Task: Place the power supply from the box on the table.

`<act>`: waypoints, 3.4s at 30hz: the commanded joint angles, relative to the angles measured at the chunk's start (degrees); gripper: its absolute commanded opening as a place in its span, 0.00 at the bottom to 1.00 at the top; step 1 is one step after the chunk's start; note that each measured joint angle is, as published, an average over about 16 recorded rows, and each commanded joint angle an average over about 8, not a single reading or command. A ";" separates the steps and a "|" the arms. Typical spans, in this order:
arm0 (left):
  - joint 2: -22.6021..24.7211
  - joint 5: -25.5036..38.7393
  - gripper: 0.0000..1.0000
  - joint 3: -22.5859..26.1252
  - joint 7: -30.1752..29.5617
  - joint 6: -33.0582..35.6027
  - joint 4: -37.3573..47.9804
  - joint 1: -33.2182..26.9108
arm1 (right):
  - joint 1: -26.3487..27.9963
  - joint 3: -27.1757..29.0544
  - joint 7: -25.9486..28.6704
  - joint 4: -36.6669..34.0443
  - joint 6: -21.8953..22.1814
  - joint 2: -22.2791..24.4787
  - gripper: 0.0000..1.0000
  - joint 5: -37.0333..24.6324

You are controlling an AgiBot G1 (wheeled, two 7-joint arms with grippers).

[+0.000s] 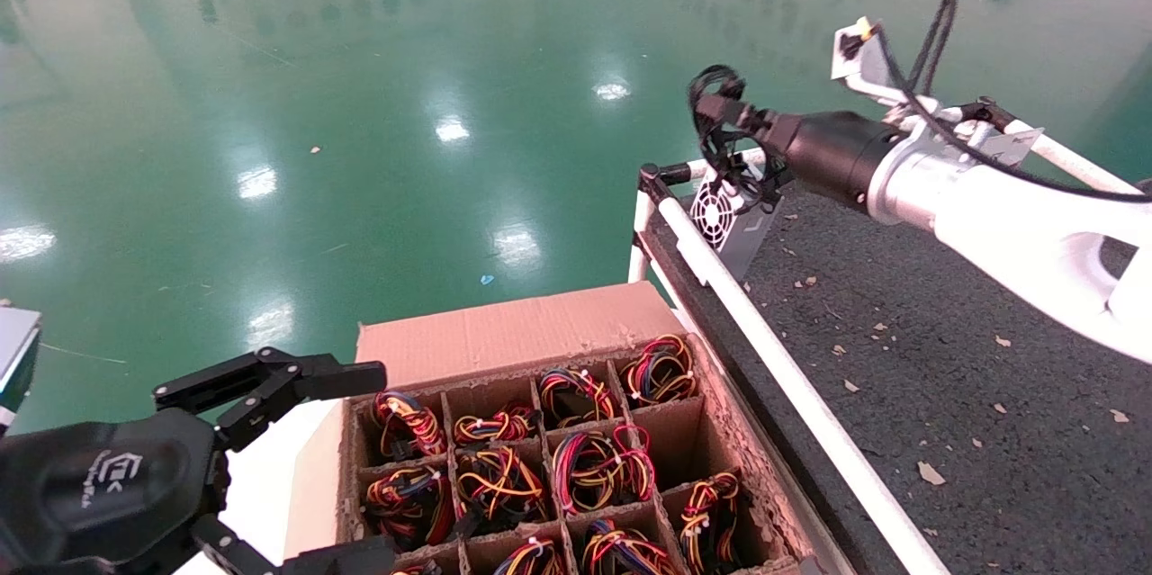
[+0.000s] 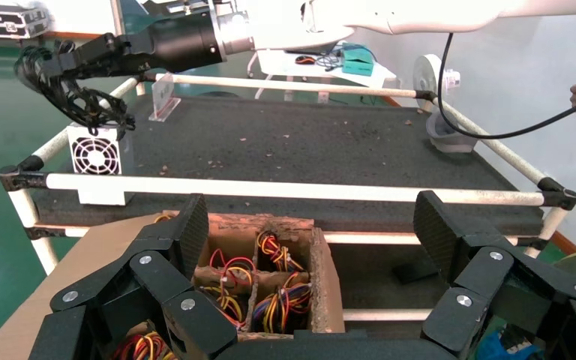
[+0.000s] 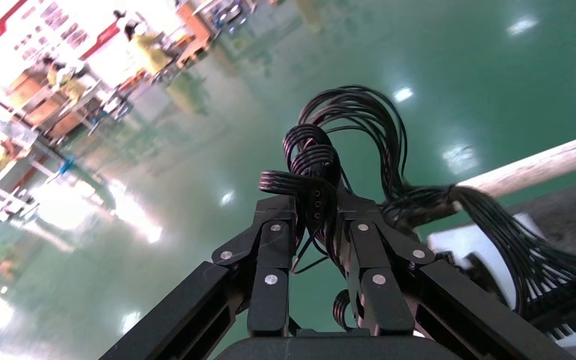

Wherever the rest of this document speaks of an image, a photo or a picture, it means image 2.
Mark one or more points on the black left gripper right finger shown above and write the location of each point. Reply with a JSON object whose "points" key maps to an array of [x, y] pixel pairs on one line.
{"points": [[477, 268]]}

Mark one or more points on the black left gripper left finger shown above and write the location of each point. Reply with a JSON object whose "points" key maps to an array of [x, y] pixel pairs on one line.
{"points": [[164, 268]]}

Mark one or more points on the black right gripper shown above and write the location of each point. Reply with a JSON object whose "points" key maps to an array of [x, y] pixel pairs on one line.
{"points": [[183, 42]]}

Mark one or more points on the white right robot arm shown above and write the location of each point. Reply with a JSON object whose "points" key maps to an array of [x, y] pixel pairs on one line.
{"points": [[417, 15]]}

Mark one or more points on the divided brown cardboard box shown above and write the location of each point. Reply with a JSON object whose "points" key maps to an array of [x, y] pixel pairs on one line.
{"points": [[69, 268]]}

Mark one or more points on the green small box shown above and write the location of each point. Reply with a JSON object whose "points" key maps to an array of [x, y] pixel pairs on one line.
{"points": [[358, 62]]}

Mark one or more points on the clear acrylic sign holder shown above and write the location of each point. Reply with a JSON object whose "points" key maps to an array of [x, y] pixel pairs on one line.
{"points": [[164, 97]]}

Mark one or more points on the blue bundle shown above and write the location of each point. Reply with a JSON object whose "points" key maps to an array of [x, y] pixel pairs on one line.
{"points": [[504, 348]]}

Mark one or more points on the black aluminium flight case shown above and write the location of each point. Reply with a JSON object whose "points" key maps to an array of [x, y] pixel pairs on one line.
{"points": [[5, 22]]}

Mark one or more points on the translucent plastic cup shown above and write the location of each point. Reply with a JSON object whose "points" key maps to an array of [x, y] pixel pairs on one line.
{"points": [[449, 141]]}

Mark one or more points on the white desk with devices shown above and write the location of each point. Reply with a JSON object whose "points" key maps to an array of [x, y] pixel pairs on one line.
{"points": [[288, 72]]}

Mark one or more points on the black computer mouse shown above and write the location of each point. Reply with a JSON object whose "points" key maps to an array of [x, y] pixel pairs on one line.
{"points": [[306, 59]]}

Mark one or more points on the white pipe cart frame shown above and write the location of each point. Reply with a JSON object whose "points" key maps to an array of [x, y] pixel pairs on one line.
{"points": [[268, 190]]}

